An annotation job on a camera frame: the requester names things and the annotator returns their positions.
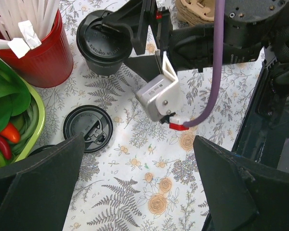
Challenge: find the red straw holder cup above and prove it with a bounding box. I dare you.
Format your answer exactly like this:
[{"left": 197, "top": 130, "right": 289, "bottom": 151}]
[{"left": 0, "top": 11, "right": 73, "bottom": 88}]

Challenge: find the loose black cup lid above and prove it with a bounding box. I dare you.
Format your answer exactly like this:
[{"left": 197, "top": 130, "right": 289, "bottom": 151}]
[{"left": 63, "top": 105, "right": 113, "bottom": 153}]

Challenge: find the toy red chili pepper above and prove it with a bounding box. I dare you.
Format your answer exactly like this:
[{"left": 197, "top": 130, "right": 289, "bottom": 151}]
[{"left": 0, "top": 135, "right": 12, "bottom": 160}]

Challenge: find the brown cardboard cup carrier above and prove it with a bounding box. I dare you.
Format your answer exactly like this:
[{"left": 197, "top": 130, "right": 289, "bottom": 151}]
[{"left": 175, "top": 0, "right": 215, "bottom": 26}]

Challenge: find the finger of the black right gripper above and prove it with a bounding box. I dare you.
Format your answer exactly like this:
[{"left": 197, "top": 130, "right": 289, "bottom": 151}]
[{"left": 102, "top": 0, "right": 149, "bottom": 54}]

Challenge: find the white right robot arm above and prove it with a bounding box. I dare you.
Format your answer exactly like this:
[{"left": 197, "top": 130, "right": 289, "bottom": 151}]
[{"left": 102, "top": 0, "right": 289, "bottom": 124}]

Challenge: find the floral table mat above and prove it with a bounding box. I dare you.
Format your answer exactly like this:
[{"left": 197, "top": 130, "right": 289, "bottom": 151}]
[{"left": 36, "top": 0, "right": 264, "bottom": 231}]

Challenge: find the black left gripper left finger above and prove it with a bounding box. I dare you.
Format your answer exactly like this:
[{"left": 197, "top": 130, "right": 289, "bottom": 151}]
[{"left": 0, "top": 135, "right": 85, "bottom": 231}]

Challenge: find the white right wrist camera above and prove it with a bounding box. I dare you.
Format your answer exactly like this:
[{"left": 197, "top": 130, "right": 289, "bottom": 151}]
[{"left": 136, "top": 51, "right": 189, "bottom": 131}]

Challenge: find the white wrapped straw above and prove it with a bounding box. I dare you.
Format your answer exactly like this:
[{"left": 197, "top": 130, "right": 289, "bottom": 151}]
[{"left": 0, "top": 0, "right": 60, "bottom": 59}]

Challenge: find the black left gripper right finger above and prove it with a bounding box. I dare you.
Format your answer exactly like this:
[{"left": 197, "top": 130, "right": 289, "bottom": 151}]
[{"left": 193, "top": 136, "right": 289, "bottom": 231}]

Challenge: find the green vegetable basket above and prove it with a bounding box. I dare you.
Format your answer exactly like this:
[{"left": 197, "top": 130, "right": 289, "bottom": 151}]
[{"left": 0, "top": 73, "right": 45, "bottom": 167}]

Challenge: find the black paper coffee cup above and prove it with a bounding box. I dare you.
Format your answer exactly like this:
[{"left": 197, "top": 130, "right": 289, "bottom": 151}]
[{"left": 85, "top": 56, "right": 124, "bottom": 78}]

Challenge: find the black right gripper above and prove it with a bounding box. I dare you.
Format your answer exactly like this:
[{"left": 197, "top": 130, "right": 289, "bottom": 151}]
[{"left": 124, "top": 0, "right": 289, "bottom": 82}]

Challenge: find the black plastic cup lid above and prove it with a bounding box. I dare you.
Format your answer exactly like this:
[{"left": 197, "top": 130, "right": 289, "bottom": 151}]
[{"left": 76, "top": 10, "right": 132, "bottom": 63}]

